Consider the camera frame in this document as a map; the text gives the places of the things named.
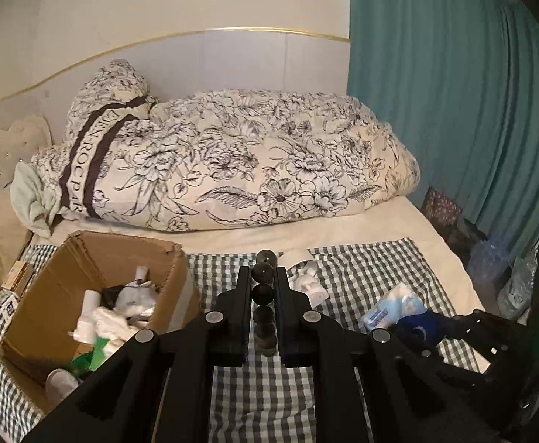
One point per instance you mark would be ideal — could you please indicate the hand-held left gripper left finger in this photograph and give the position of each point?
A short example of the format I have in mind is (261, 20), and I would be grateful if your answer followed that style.
(239, 304)

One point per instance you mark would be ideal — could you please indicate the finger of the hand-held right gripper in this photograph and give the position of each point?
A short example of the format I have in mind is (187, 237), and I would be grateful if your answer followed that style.
(458, 325)
(431, 357)

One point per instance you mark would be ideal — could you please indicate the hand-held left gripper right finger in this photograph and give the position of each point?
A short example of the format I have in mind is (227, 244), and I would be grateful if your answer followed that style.
(285, 304)

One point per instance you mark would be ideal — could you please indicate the white tape roll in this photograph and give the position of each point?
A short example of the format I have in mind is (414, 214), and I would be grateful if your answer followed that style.
(297, 258)

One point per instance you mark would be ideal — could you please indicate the blue tissue packet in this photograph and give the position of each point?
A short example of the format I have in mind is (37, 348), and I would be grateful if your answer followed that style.
(389, 309)

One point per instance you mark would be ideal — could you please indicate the green foil packet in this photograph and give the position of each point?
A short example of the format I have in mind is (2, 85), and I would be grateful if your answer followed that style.
(89, 355)

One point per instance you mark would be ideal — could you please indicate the brown cardboard box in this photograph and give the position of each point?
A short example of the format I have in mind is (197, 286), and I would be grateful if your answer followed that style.
(43, 295)

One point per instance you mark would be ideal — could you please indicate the clear packet with dark items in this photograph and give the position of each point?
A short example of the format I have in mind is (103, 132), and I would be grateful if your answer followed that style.
(135, 300)

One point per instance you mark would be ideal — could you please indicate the white plush toy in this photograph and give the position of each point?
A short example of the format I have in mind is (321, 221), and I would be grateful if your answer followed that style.
(306, 286)

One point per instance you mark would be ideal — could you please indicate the clear plastic bag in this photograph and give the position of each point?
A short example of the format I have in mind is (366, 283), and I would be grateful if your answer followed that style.
(516, 286)

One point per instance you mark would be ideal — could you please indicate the green checked cloth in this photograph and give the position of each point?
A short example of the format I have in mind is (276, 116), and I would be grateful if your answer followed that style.
(343, 263)

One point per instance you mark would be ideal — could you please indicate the blue plastic bag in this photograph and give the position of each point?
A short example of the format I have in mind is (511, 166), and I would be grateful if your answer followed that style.
(486, 258)

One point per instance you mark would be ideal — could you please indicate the dark clothes pile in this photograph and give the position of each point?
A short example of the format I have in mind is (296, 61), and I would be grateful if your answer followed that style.
(465, 240)

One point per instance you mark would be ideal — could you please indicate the small white bottle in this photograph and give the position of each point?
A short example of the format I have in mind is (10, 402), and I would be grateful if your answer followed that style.
(142, 274)

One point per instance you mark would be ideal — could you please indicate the patterned bag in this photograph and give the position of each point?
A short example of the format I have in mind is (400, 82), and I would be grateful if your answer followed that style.
(440, 207)

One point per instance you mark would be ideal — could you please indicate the crumpled white tissue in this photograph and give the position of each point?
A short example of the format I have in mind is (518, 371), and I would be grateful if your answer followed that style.
(112, 327)

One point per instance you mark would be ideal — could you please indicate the floral duvet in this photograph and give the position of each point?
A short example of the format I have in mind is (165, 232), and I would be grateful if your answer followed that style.
(251, 170)

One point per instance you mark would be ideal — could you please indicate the white tube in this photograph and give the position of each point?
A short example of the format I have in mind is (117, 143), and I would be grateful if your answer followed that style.
(89, 309)

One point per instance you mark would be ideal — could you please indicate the yellow small box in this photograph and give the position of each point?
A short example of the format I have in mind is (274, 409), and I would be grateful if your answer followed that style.
(18, 279)

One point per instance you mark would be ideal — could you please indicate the teal curtain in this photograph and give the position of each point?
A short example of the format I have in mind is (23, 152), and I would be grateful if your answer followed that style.
(435, 101)

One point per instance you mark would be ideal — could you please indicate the black and white small box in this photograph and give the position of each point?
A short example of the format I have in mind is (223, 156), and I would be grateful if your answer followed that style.
(10, 309)

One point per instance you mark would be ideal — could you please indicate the mint green cloth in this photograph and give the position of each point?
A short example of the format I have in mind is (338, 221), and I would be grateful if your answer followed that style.
(34, 194)

